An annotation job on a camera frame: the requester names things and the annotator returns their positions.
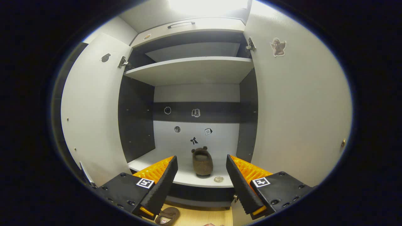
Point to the cabinet door with angel sticker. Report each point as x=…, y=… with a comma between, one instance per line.
x=298, y=110

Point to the cabinet door with dark sticker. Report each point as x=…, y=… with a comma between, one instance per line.
x=94, y=110

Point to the brown fuzzy shoe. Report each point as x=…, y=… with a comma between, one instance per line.
x=172, y=213
x=202, y=163

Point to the white shoe cabinet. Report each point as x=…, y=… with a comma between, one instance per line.
x=188, y=70

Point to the white cabinet drawer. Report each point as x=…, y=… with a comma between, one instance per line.
x=204, y=25

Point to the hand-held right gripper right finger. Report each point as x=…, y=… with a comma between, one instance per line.
x=238, y=185

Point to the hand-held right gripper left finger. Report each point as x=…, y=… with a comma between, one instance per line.
x=163, y=185

